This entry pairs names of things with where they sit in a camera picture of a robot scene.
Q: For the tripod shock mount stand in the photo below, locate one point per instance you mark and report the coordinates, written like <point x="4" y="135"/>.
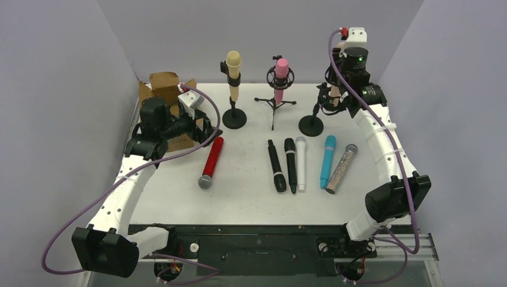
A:
<point x="270" y="79"/>

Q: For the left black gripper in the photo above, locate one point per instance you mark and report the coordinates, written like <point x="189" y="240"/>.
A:
<point x="201" y="129"/>

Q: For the red glitter microphone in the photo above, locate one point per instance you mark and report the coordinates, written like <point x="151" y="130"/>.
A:
<point x="205" y="181"/>

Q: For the white microphone grey head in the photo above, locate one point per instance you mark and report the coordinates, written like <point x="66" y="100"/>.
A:
<point x="301" y="147"/>

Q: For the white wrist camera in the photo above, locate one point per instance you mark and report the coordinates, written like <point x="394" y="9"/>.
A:
<point x="190" y="101"/>
<point x="357" y="37"/>

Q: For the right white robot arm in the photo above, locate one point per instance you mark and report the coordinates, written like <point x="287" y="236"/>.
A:
<point x="402" y="188"/>

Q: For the cream white microphone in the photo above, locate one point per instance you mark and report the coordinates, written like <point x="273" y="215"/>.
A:
<point x="233" y="62"/>

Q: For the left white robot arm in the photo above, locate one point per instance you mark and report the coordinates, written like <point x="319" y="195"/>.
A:
<point x="105" y="245"/>

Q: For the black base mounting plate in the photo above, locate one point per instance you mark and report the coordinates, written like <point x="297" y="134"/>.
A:
<point x="268" y="250"/>

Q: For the teal microphone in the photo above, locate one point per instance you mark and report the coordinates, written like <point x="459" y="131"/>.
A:
<point x="329" y="148"/>

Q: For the peach pink microphone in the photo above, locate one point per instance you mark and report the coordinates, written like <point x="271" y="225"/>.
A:
<point x="335" y="93"/>

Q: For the clip mic stand round base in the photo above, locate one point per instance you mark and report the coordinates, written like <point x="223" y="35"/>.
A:
<point x="233" y="118"/>

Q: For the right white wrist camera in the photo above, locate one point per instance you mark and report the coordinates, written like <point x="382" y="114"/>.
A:
<point x="357" y="37"/>

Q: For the brown cardboard box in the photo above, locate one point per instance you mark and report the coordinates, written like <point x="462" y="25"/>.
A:
<point x="166" y="95"/>

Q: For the silver glitter microphone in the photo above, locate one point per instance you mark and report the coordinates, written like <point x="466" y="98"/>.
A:
<point x="341" y="168"/>

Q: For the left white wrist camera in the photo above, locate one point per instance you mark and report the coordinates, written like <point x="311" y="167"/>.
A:
<point x="190" y="101"/>

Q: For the shock mount stand round base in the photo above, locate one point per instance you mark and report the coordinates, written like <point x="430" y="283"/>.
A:
<point x="312" y="125"/>

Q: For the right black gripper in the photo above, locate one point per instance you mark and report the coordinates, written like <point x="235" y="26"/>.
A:
<point x="328" y="100"/>

